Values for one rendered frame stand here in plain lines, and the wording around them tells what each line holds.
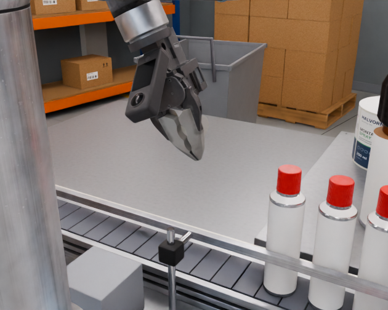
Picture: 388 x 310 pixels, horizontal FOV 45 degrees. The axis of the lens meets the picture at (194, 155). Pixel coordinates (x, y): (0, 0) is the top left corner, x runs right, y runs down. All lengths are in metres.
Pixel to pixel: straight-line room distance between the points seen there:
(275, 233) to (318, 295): 0.11
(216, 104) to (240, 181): 1.61
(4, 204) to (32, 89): 0.07
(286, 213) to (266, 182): 0.54
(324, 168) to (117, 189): 0.51
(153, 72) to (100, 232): 0.36
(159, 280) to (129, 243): 0.10
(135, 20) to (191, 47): 2.91
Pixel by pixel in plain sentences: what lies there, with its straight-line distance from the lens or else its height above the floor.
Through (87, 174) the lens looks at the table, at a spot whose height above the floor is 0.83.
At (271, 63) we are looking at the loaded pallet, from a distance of 4.21.
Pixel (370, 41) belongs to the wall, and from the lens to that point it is 5.41.
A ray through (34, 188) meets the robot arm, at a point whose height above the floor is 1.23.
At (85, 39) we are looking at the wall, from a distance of 5.46.
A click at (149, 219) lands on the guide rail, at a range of 0.78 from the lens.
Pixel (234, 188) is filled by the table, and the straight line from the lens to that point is 1.16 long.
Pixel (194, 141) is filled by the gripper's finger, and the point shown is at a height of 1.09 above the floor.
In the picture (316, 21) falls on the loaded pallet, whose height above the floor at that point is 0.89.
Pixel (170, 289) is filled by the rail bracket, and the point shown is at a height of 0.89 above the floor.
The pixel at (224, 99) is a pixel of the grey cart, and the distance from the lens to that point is 2.76.
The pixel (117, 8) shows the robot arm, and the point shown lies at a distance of 0.72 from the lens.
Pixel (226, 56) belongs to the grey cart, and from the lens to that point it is 3.52.
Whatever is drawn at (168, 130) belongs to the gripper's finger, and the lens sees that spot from 0.75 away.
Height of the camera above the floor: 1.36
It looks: 23 degrees down
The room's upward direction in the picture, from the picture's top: straight up
